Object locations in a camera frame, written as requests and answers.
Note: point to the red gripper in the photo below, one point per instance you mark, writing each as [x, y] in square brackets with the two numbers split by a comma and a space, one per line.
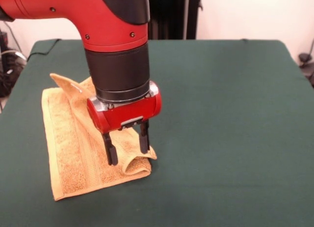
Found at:
[130, 115]

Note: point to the tan terry cloth towel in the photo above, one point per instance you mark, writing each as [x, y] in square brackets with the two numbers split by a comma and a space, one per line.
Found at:
[73, 151]

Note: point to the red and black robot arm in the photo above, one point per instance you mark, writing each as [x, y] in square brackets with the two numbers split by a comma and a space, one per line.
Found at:
[98, 28]

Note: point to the dark green table cloth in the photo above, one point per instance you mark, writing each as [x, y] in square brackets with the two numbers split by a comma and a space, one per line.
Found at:
[233, 138]

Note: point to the black metal stand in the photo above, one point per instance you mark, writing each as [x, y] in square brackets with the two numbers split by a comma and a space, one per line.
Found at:
[176, 16]

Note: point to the black plug adapter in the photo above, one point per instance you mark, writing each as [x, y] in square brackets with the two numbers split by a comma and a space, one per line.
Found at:
[304, 58]

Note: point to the black power strip red switch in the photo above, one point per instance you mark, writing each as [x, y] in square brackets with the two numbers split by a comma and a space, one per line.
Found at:
[3, 40]

